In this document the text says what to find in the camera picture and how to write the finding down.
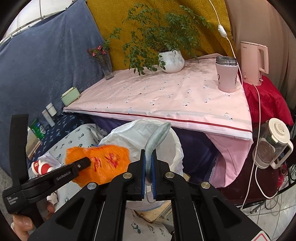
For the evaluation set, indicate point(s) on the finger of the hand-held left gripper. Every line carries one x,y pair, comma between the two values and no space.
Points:
81,165

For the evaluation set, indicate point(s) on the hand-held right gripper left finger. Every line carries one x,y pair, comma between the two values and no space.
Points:
143,176

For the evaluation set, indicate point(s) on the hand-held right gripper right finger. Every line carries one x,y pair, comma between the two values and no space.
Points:
153,178

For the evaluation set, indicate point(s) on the red and white paper cup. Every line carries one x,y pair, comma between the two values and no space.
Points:
34,167
46,168

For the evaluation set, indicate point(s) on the orange snack packet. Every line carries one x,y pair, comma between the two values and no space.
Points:
108,166

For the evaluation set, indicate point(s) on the light blue fuzzy sock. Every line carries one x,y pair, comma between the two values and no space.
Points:
157,136

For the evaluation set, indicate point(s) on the person's left hand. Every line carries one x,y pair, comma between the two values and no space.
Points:
20,228

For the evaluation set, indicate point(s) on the panda print cloth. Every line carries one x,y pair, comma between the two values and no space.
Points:
76,139

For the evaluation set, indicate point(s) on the crumpled white tissue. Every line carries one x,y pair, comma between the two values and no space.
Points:
52,160

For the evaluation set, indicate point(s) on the wooden stool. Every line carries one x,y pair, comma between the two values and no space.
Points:
148,215

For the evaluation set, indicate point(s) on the navy printed cloth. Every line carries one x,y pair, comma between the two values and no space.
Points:
64,129

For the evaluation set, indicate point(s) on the cream and orange box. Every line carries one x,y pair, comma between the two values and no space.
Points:
32,146

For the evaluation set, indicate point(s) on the purple cloth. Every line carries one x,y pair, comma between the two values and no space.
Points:
196,148

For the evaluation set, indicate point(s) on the green and white pack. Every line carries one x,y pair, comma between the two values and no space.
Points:
38,131

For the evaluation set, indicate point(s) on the white bottle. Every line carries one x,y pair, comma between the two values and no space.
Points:
47,119

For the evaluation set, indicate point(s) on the white canister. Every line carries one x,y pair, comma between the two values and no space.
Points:
51,111

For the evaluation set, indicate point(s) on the green tissue box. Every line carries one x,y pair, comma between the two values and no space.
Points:
70,98

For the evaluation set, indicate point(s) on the pink printed tablecloth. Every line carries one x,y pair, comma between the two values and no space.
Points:
161,97

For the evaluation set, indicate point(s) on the dark side table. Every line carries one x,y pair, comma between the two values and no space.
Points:
242,180

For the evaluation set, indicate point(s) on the glass vase with pink flowers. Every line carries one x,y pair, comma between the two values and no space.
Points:
106,69

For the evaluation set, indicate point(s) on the blue hanging cloth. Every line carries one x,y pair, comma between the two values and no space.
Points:
46,58

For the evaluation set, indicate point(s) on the green plant in white pot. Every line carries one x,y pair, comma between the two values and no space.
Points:
171,61

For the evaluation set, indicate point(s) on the pink thermos cup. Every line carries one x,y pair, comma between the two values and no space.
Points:
226,76

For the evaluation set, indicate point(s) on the white blender jug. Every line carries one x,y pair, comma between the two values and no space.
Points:
277,132

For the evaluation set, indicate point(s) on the red cloth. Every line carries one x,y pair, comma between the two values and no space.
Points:
266,102

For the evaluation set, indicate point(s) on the pink electric kettle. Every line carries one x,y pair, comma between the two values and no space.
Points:
251,62

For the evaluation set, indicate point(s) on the yellow patterned cloth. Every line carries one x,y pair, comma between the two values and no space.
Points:
111,14

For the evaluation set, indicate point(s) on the beige curtain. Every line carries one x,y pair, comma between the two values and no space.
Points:
266,23

